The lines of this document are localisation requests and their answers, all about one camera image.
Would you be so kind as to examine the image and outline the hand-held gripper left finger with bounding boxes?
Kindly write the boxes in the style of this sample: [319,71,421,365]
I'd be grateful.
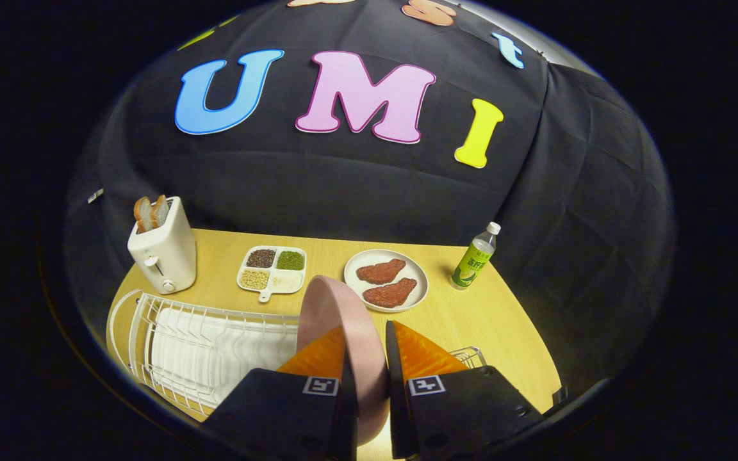
[201,325,358,461]

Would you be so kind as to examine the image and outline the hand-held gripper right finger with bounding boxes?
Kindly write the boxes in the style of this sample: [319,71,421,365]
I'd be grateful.
[385,319,544,460]

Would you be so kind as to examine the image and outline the pink plate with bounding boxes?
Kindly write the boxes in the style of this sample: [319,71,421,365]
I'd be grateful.
[297,275,390,447]

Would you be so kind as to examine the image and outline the white wire dish rack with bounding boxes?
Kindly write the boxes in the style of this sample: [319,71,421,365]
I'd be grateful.
[106,289,488,417]

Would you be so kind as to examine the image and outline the cream round plate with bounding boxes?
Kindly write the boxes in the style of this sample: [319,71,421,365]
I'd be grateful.
[343,249,429,313]

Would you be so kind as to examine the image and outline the brown meat patty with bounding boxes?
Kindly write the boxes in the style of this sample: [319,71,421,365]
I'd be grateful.
[363,277,418,309]
[356,259,407,285]

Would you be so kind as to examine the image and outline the white ribbed drain tray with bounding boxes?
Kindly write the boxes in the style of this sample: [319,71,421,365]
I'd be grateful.
[150,307,299,404]

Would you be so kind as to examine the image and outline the white divided snack tray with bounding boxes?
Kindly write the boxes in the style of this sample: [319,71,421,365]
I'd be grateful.
[236,245,308,303]

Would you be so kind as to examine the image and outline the green label drink bottle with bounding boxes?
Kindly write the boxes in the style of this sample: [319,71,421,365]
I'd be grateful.
[450,222,502,291]

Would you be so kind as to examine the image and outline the black backdrop cloth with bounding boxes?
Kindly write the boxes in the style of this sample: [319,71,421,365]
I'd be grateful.
[65,0,674,410]

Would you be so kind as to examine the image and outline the white toaster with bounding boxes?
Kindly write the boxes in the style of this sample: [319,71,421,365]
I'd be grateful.
[127,197,197,295]

